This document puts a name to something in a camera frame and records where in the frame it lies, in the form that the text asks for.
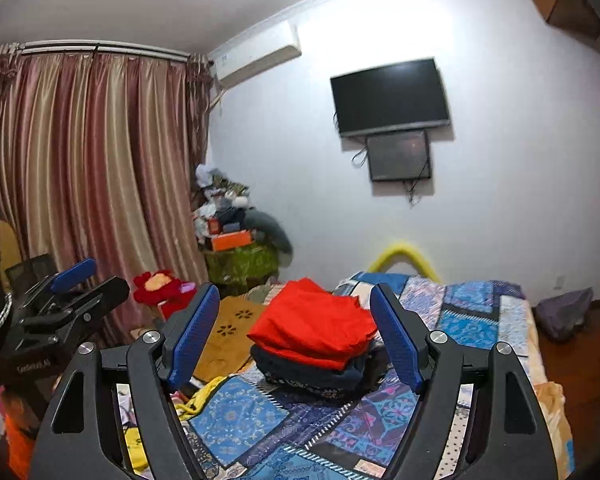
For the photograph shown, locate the dark patterned folded garment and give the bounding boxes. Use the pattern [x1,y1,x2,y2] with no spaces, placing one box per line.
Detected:
[264,374,363,402]

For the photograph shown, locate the beige fleece blanket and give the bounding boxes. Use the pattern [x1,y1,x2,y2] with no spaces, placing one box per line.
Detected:
[524,305,577,480]

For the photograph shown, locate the wooden lap desk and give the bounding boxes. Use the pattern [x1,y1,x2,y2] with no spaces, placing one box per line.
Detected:
[192,296,274,379]

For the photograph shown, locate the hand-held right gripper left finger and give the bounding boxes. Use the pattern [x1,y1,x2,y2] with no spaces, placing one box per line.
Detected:
[30,282,221,480]

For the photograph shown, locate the large black wall television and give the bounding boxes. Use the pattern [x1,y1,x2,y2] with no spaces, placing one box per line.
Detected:
[329,58,452,137]

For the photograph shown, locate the white air conditioner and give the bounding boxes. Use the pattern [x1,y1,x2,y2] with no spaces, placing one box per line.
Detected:
[208,20,301,86]

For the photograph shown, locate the red flower plush toy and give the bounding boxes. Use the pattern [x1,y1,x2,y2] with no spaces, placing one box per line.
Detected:
[132,269,199,306]

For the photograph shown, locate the black monitor cables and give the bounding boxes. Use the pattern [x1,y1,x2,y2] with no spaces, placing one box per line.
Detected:
[351,145,431,207]

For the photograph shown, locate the striped pink brown curtain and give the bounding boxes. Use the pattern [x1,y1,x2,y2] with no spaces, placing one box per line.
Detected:
[0,42,217,343]

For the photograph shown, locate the folded blue jeans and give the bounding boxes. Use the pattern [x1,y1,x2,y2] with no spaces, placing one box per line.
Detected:
[250,342,382,392]

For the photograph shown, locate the blue patchwork bed cover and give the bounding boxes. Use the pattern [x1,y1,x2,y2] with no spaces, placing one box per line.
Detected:
[115,270,537,480]

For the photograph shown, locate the green patterned cloth cover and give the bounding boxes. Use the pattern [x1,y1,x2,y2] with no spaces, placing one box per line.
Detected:
[203,245,281,289]

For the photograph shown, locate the grey bag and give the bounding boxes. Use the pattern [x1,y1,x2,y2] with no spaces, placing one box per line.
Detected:
[535,287,594,344]

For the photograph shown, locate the small black wall monitor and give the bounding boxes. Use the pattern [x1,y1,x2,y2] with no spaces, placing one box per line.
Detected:
[366,130,433,183]

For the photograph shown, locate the heap of papers and cloths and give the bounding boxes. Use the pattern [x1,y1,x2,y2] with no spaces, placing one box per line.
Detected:
[0,385,37,463]

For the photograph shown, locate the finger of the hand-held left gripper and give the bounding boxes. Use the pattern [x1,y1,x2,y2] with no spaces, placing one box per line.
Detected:
[11,258,97,312]
[22,277,132,334]

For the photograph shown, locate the pile of mixed clutter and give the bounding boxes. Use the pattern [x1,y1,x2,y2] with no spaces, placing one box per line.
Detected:
[195,163,254,242]

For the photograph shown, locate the red zip jacket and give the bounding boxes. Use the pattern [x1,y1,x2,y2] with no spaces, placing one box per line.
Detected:
[246,277,379,372]

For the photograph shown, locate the orange box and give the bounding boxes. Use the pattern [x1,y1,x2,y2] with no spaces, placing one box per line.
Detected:
[211,230,255,252]

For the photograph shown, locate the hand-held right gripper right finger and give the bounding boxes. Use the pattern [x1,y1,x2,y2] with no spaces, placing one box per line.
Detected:
[369,283,557,480]

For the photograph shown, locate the black mesh chair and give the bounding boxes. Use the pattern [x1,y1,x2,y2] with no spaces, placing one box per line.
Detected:
[5,253,57,292]

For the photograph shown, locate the yellow foam tube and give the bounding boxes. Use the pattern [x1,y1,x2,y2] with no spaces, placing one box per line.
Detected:
[367,242,441,279]

